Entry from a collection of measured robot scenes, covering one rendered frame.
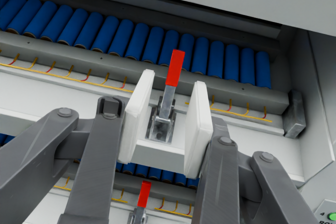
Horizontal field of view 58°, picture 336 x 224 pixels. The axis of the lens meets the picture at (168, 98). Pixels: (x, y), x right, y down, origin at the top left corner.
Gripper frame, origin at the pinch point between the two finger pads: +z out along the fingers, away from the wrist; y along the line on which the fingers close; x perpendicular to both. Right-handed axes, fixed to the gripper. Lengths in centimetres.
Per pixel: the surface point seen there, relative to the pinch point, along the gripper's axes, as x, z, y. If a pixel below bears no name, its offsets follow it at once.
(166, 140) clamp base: -7.7, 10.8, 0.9
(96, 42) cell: -1.6, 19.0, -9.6
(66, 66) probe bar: -4.5, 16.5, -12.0
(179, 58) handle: 0.6, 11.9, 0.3
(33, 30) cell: -1.8, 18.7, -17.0
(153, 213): -24.1, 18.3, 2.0
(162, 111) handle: -5.1, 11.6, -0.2
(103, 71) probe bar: -4.0, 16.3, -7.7
